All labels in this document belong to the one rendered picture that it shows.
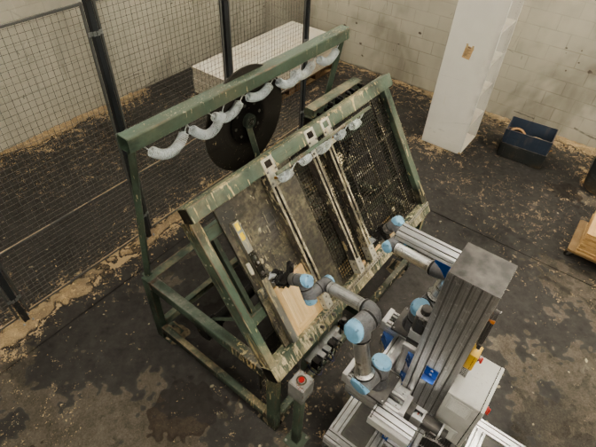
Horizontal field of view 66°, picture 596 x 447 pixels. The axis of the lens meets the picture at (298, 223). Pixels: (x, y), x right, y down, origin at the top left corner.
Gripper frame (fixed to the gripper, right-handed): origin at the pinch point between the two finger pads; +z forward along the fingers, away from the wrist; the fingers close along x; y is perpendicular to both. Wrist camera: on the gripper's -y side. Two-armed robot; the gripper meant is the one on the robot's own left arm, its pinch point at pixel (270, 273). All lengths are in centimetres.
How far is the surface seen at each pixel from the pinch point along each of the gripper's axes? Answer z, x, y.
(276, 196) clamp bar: 5.9, -22.4, -44.2
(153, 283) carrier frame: 117, -7, 23
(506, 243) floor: -5, 262, -217
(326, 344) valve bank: 5, 77, 9
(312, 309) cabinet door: 11, 56, -6
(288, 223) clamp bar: 5.8, -3.4, -37.3
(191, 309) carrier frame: 83, 14, 30
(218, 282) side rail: 13.2, -21.0, 21.4
